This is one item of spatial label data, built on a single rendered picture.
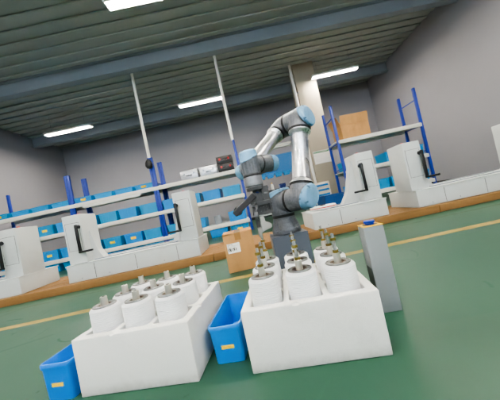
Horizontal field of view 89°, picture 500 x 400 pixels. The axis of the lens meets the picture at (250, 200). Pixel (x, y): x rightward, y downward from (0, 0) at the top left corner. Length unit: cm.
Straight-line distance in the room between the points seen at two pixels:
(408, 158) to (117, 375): 311
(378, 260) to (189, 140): 897
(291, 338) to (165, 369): 39
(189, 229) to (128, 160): 753
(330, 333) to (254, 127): 897
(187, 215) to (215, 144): 672
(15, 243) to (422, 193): 446
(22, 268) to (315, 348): 342
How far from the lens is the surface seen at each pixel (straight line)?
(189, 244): 286
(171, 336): 90
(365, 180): 303
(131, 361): 99
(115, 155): 1048
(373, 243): 103
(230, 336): 92
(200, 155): 945
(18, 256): 384
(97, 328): 105
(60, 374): 115
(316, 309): 80
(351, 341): 85
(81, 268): 336
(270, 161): 110
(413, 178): 334
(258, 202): 102
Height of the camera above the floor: 47
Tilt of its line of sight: 2 degrees up
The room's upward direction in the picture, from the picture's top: 12 degrees counter-clockwise
